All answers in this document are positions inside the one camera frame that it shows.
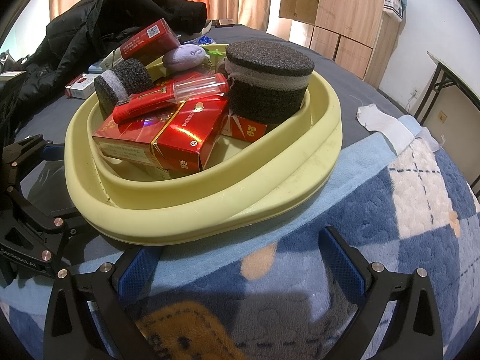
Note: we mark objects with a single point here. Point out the black jacket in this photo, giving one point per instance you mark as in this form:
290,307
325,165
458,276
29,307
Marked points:
93,15

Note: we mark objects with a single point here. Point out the large black grey sponge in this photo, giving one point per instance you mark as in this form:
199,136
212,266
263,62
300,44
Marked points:
270,93

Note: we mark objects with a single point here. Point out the white plastic bag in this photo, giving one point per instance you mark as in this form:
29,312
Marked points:
393,3

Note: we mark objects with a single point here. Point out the red white cigarette pack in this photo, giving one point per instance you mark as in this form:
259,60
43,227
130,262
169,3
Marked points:
79,85

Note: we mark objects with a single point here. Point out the blue checked plush blanket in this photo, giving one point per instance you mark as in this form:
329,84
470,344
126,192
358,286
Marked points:
375,213

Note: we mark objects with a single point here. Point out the red and white cigarette carton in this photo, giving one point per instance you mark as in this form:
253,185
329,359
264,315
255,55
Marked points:
146,41

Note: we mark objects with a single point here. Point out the red lighter clear cap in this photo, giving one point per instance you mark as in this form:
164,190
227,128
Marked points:
150,102

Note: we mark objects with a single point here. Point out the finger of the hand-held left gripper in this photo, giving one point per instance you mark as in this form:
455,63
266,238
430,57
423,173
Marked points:
52,152
56,223

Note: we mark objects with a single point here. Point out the small black grey sponge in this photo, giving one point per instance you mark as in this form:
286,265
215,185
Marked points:
131,78

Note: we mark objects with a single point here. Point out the wooden wardrobe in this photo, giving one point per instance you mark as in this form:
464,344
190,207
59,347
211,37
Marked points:
348,7

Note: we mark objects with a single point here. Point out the white sock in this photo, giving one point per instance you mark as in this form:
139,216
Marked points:
378,122

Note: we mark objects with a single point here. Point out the folding table black legs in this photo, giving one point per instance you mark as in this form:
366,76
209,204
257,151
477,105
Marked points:
455,73

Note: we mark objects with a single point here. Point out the beige wall socket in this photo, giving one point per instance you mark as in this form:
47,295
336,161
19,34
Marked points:
443,116

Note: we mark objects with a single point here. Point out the yellow plastic basin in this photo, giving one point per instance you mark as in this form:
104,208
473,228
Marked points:
187,202

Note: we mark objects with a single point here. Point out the red cigarette carton gold band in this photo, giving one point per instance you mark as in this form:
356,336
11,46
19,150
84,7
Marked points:
176,138

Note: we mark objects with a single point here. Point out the small red cigarette box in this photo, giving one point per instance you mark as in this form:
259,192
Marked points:
245,129

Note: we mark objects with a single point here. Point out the blue foil packet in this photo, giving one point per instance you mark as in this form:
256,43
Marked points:
200,40

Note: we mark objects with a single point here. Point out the purple plush toy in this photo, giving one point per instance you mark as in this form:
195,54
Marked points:
183,57

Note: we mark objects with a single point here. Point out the white wall socket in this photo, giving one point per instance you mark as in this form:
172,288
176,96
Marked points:
414,93

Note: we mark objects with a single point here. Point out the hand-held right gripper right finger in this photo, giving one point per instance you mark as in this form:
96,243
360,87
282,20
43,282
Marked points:
339,266

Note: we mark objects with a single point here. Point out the blue white pack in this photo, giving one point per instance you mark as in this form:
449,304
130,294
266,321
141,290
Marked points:
96,68

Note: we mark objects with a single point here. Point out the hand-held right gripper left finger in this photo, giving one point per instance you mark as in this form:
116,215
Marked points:
135,273

